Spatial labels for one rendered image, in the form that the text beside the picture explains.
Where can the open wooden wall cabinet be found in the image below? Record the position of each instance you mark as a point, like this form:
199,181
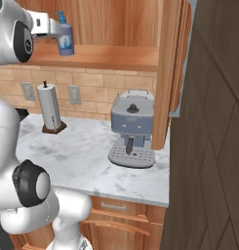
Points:
117,55

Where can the wooden cabinet door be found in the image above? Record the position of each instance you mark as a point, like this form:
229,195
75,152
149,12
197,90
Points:
166,81

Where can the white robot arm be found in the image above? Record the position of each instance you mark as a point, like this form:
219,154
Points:
7,153

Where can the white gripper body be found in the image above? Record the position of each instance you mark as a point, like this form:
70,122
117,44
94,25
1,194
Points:
54,28

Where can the white paper towel roll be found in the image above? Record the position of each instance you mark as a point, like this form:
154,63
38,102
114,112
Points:
49,104

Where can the brown paper towel holder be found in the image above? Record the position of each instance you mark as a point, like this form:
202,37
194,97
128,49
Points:
56,127

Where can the dark brown tall cabinet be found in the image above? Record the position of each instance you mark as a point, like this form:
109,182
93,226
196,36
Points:
208,146

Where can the blue soap dispenser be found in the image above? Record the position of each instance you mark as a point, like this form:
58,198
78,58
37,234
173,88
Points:
66,40

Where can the grey blue coffee machine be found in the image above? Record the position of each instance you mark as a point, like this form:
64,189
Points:
132,123

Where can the black object behind arm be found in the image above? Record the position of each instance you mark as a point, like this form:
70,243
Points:
23,114

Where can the wooden drawer front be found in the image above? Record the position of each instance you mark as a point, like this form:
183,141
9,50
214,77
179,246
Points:
137,211

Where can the wooden base cupboard door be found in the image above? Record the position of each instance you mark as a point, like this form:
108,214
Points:
124,239

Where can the grey wall outlet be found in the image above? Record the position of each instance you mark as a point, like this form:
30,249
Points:
28,91
74,95

